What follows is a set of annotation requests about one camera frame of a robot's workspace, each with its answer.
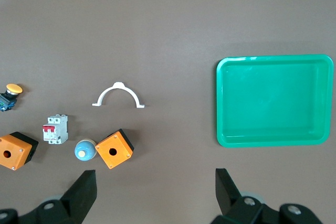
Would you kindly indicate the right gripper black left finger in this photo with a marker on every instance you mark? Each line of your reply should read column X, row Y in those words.
column 76, row 197

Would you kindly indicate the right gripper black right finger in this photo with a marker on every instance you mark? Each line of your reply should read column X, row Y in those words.
column 228, row 197

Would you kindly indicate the white red circuit breaker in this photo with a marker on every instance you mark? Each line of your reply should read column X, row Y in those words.
column 59, row 129

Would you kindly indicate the blue grey dome buzzer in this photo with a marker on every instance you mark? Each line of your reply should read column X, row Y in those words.
column 86, row 150

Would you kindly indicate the orange button box with hole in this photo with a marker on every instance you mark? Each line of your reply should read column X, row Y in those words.
column 15, row 142
column 120, row 142

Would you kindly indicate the green plastic tray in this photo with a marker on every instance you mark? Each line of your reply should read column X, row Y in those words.
column 273, row 103

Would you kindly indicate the small white pipe clamp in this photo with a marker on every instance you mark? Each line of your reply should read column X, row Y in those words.
column 119, row 85

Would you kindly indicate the yellow mushroom push button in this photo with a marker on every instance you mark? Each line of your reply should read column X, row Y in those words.
column 13, row 89

